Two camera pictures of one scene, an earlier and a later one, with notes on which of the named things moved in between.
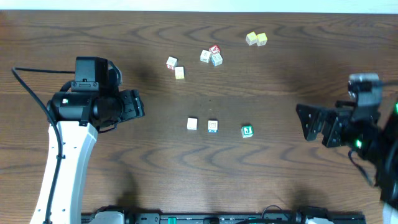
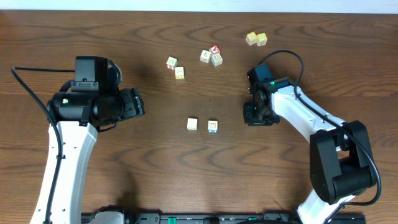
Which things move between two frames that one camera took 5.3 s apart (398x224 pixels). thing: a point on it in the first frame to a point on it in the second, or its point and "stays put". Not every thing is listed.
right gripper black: x=341 y=123 to x=252 y=121
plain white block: x=192 y=124 stays put
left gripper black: x=130 y=106 stays put
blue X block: x=212 y=126 stays put
